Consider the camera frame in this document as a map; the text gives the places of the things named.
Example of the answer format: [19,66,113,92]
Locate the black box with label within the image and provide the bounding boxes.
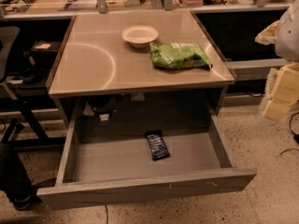
[31,40,61,59]

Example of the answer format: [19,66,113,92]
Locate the white paper bowl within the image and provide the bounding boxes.
[121,25,158,49]

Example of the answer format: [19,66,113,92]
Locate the dark object lower left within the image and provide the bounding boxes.
[0,143,36,211]

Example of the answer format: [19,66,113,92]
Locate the green chip bag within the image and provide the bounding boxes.
[149,42,213,69]

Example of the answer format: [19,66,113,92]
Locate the black floor cable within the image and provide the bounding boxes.
[278,110,299,157]

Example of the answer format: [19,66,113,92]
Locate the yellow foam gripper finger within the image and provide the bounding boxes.
[262,63,299,121]

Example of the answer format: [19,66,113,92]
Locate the grey open drawer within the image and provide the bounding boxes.
[37,106,256,209]

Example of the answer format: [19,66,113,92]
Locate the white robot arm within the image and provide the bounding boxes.
[255,0,299,121]

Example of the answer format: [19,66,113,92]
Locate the black office chair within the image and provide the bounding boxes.
[0,26,50,147]

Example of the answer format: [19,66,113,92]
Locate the grey counter cabinet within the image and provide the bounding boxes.
[47,10,235,123]

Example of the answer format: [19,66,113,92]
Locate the dark blue rxbar wrapper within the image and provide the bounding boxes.
[145,131,170,161]

